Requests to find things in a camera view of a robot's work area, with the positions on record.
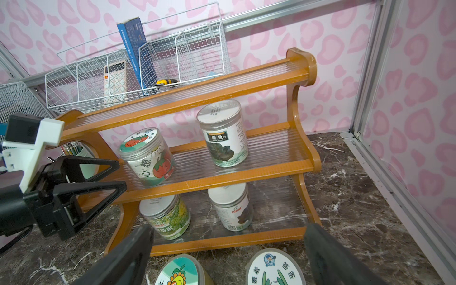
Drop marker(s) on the sunflower lid seed jar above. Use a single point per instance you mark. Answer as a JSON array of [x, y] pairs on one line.
[[183, 270]]

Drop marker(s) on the white pink calculator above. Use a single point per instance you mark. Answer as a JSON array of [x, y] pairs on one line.
[[115, 83]]

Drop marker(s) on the green label white-lid jar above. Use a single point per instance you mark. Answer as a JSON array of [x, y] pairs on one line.
[[168, 215]]

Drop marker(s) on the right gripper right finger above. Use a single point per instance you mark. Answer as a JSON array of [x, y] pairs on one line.
[[332, 263]]

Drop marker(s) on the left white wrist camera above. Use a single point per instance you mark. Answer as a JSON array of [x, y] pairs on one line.
[[26, 138]]

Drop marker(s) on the coloured pencils bundle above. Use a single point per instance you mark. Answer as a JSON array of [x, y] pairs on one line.
[[72, 148]]

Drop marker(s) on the white wire wall basket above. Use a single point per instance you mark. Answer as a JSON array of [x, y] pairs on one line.
[[189, 46]]

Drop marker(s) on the yellow black tool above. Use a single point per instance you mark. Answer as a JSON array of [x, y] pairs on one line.
[[165, 82]]

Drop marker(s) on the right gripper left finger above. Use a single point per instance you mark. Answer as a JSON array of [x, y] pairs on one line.
[[124, 265]]

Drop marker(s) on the orange wooden three-tier shelf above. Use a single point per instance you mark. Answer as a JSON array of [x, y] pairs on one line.
[[279, 156]]

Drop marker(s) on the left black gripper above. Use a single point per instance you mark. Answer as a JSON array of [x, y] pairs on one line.
[[57, 206]]

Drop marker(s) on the tomato lid seed jar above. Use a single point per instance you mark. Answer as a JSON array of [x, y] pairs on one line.
[[148, 156]]

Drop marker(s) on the white mesh side basket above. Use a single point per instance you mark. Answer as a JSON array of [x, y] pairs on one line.
[[18, 98]]

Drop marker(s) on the green leaf lid seed jar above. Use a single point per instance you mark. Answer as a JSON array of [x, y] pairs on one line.
[[273, 267]]

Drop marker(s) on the blue book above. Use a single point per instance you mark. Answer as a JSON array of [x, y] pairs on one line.
[[133, 37]]

